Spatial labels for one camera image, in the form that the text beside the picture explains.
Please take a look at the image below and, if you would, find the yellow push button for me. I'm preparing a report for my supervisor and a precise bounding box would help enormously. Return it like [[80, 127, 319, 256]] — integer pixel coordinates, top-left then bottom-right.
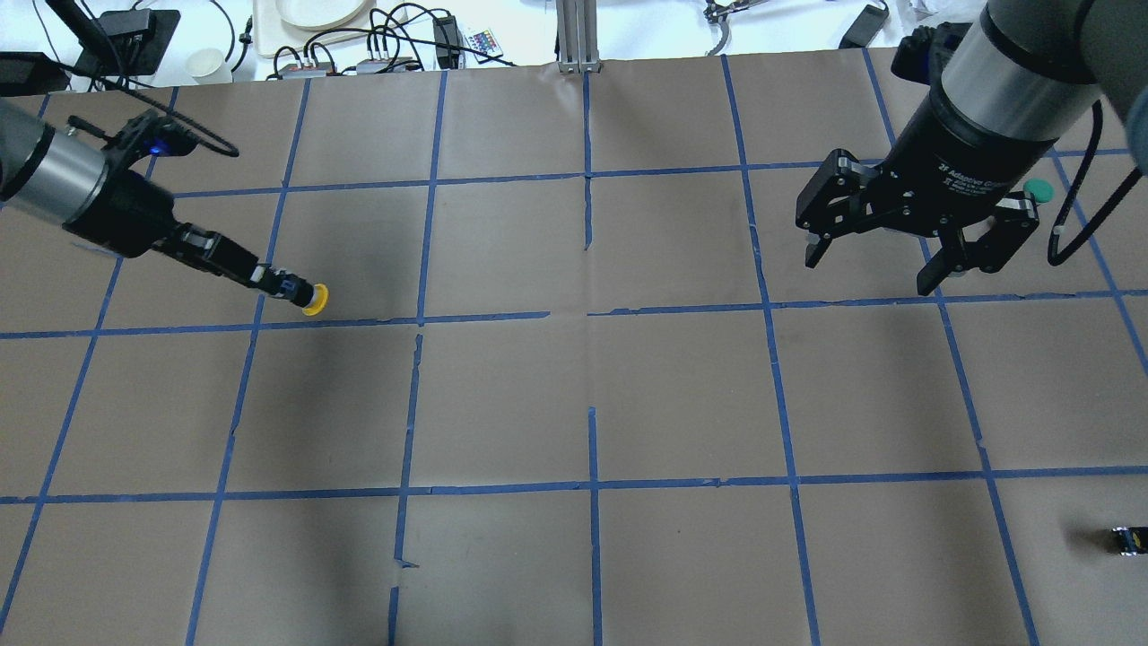
[[266, 268, 331, 318]]

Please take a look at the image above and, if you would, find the cream plate on tray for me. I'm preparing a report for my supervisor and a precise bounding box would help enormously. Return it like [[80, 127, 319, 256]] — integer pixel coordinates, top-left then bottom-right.
[[253, 1, 383, 60]]

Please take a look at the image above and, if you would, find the black power adapter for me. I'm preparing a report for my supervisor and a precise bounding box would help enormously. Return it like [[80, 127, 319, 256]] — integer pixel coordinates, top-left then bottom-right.
[[838, 1, 891, 49]]

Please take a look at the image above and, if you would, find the aluminium frame post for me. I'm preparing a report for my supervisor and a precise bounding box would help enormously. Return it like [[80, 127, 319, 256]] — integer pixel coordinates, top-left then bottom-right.
[[554, 0, 602, 73]]

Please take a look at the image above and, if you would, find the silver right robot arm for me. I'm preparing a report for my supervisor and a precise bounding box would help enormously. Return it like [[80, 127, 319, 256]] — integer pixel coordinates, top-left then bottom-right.
[[796, 1, 1145, 295]]

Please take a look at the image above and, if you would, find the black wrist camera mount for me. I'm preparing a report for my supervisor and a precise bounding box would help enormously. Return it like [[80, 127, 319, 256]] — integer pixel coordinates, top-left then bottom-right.
[[65, 109, 200, 170]]

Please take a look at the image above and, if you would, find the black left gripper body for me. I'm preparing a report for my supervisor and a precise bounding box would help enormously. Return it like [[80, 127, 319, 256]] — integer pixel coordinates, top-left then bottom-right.
[[63, 169, 180, 258]]

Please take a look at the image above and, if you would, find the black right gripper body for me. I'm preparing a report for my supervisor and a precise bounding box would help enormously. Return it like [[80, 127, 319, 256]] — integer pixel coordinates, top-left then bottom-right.
[[874, 89, 1052, 238]]

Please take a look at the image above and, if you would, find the colourful remote control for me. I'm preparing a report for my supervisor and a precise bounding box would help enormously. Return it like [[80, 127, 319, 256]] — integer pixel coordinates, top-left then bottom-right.
[[464, 28, 504, 57]]

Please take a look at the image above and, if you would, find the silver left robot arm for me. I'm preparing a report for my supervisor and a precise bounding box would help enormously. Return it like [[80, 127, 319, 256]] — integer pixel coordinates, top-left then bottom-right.
[[1, 100, 184, 258]]

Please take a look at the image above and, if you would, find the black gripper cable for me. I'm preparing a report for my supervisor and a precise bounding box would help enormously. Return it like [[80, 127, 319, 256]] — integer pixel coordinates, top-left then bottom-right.
[[1047, 99, 1147, 266]]

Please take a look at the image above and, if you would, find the red push button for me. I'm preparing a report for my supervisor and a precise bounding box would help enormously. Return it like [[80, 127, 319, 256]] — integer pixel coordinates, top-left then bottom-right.
[[1109, 526, 1148, 557]]

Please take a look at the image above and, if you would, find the green push button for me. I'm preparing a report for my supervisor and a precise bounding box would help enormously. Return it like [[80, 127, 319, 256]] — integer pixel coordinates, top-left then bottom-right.
[[1022, 179, 1057, 205]]

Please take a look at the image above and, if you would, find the white paper cup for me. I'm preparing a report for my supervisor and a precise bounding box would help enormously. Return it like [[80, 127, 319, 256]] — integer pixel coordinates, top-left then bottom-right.
[[184, 48, 233, 85]]

